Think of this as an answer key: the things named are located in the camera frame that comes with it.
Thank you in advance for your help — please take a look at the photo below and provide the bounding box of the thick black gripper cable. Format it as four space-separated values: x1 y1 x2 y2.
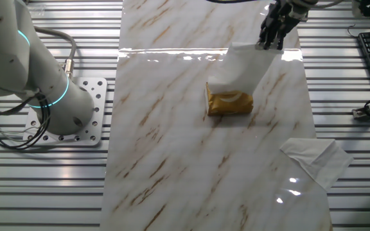
205 0 263 4

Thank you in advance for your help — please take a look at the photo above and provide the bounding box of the gold tissue pack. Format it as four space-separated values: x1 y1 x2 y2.
205 81 254 117

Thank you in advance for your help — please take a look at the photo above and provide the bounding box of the black cable bundle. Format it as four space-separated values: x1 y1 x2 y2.
0 94 51 151

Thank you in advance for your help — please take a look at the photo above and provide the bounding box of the white pulled napkin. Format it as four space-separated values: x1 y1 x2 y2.
207 41 284 96

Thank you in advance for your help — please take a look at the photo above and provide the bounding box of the loose flat white napkin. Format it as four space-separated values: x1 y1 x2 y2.
280 137 355 193

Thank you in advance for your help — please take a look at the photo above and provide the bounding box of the marble pattern table mat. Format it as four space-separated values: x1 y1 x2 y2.
100 0 333 231

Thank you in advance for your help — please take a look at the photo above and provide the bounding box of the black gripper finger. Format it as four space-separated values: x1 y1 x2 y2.
274 24 294 51
257 18 278 51

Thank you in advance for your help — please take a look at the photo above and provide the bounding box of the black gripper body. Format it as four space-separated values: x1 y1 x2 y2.
264 0 301 29

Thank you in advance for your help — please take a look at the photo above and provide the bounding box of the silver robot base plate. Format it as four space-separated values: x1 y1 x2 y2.
22 76 108 147

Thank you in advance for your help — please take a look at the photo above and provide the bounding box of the grey cable with metal plug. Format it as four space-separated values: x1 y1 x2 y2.
33 26 78 80

